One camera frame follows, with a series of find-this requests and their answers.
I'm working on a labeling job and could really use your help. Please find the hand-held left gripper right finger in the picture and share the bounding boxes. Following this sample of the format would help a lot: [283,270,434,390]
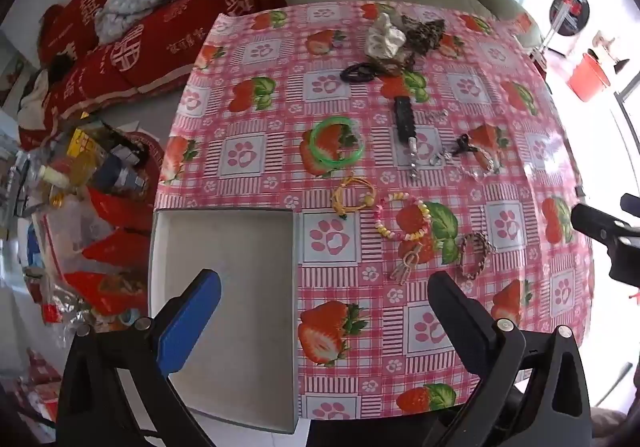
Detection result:
[427,271,593,447]

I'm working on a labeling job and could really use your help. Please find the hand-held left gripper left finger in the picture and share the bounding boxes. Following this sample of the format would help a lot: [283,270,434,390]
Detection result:
[57,268,223,447]

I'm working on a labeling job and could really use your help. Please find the white shallow box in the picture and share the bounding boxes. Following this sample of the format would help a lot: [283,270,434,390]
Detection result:
[146,208,301,434]

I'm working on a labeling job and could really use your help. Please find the pastel bead bracelet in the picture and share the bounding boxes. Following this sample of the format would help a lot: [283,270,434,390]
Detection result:
[372,192,433,243]

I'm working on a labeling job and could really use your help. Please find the small black claw clip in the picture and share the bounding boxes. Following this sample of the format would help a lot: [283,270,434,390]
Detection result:
[450,133,473,158]

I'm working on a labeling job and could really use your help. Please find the yellow cord bracelet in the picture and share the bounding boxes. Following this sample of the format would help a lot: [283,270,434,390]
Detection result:
[331,176,377,220]

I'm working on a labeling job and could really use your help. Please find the green plastic bangle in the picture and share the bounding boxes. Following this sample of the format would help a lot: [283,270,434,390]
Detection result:
[308,116,366,173]

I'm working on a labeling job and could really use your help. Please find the red snack packet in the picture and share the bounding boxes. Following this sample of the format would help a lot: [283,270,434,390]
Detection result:
[62,269,151,318]

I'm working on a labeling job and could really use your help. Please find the red gift box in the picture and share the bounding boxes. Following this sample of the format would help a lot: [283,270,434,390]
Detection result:
[87,187,156,233]

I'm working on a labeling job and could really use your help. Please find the red bucket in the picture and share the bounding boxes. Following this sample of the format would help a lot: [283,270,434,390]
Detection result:
[567,52,611,102]

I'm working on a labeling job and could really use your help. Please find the clear plastic bag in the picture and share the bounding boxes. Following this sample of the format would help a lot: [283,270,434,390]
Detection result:
[25,152,121,338]

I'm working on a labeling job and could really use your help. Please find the blue box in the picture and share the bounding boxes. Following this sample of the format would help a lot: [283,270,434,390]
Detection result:
[97,150,148,193]

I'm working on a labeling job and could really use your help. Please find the pile of red cartons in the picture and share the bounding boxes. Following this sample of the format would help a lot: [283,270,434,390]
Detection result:
[10,352,63,428]

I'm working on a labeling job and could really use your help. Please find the red round tray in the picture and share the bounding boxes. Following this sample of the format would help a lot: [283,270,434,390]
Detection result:
[120,130,166,208]

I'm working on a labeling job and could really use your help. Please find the long black hair clip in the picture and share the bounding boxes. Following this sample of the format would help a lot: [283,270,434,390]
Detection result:
[393,96,421,180]

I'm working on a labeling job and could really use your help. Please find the round black appliance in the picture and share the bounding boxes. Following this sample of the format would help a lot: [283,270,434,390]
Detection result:
[549,0,591,37]

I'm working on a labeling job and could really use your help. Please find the yellow box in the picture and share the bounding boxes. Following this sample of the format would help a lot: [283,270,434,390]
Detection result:
[67,127,98,158]

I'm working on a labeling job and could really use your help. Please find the pink strawberry tablecloth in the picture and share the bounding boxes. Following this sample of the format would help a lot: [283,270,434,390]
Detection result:
[152,0,596,420]

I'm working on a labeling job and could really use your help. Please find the leopard print scrunchie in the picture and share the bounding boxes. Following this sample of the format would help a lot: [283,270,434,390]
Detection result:
[400,16,447,53]

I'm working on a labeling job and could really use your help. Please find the white scrunchie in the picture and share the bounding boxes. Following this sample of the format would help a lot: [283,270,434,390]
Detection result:
[365,12,408,60]

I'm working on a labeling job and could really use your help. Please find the red printed blanket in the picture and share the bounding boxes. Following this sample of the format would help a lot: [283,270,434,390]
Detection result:
[35,0,308,128]

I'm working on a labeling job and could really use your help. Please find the silver wire hair clip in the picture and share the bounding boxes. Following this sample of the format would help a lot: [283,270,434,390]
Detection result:
[387,247,421,284]

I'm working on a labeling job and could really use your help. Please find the braided brown bracelet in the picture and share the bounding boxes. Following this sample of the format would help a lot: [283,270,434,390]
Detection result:
[457,232,498,284]

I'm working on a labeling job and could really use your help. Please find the black hair ties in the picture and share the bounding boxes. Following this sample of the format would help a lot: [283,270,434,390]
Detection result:
[340,62,378,84]

